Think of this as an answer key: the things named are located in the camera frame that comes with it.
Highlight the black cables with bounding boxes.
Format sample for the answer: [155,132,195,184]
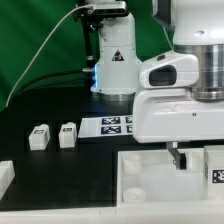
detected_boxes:
[16,69,96,96]

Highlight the white square tabletop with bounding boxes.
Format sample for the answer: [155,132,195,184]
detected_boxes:
[116,148,212,207]

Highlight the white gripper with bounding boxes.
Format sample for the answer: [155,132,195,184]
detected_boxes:
[132,88,224,170]

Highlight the black camera on stand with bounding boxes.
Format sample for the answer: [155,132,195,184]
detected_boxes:
[75,0,128,17]

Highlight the black camera stand pole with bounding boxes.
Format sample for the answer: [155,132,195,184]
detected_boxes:
[81,16,95,68]

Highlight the white cable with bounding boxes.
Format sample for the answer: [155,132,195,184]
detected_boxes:
[5,3,94,108]

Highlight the white tag sheet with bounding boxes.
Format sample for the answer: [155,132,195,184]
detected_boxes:
[78,115,132,138]

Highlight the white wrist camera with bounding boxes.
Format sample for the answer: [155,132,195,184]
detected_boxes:
[139,51,199,89]

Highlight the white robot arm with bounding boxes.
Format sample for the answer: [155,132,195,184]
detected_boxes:
[132,0,224,169]

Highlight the white left obstacle block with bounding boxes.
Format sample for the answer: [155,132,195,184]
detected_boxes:
[0,161,15,200]

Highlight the white front fence strip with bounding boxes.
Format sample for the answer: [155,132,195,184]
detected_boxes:
[0,207,224,224]

